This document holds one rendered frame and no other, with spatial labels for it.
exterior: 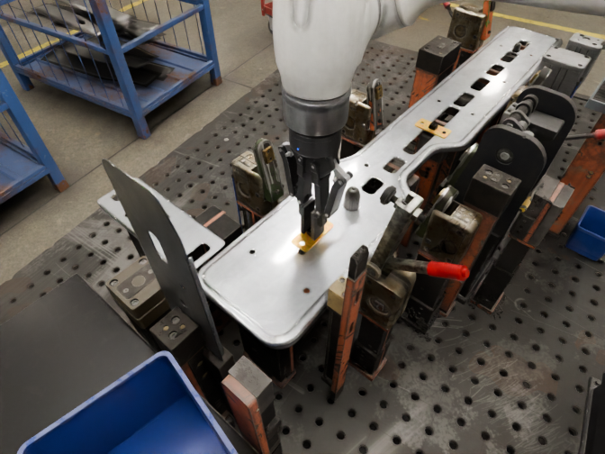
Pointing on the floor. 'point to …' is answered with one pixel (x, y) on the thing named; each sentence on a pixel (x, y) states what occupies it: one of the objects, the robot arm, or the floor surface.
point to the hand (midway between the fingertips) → (312, 219)
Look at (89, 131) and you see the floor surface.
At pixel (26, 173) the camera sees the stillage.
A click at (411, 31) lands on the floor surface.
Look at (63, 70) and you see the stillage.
